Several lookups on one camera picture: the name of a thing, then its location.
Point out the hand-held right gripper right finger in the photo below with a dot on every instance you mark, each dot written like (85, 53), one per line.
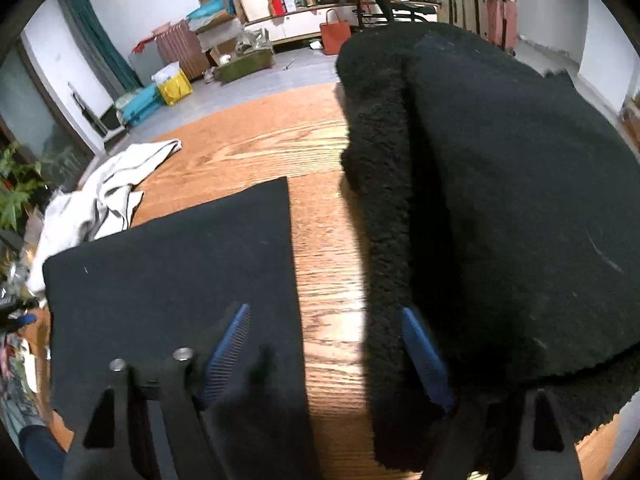
(425, 355)

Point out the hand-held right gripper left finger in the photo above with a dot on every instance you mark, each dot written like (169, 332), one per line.
(227, 350)

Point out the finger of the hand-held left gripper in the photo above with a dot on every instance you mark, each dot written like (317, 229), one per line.
(20, 310)

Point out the black t-shirt with holes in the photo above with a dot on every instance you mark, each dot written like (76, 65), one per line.
(175, 260)

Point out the black fleece garment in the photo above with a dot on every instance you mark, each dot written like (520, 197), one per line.
(380, 160)

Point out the green crate with clothes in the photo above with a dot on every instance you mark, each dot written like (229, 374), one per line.
(247, 64)

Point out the potted money tree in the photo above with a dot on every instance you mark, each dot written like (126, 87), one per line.
(15, 185)

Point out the person's blue jeans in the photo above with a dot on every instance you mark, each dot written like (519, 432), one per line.
(40, 452)

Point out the grey white knit sweater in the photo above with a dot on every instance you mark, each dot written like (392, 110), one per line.
(110, 185)

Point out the folded black garment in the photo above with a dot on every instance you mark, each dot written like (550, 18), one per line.
(525, 185)

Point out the turquoise box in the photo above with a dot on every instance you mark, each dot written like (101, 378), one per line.
(142, 105)

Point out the yellow bag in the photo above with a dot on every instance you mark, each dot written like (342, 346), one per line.
(175, 89)

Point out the grey suitcase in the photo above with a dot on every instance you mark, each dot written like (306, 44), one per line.
(146, 64)

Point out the teal curtain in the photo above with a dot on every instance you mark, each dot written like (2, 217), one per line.
(95, 35)

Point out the pink suitcase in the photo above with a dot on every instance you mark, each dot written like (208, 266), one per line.
(182, 50)

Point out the orange paper bag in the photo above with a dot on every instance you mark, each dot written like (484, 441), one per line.
(336, 35)

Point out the low white cabinet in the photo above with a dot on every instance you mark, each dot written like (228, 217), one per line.
(300, 24)

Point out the stack of cardboard boxes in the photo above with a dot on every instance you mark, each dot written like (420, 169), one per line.
(217, 15)

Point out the red-brown suitcase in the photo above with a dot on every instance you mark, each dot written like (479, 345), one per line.
(502, 20)

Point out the white box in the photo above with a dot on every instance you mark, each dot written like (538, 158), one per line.
(255, 2)

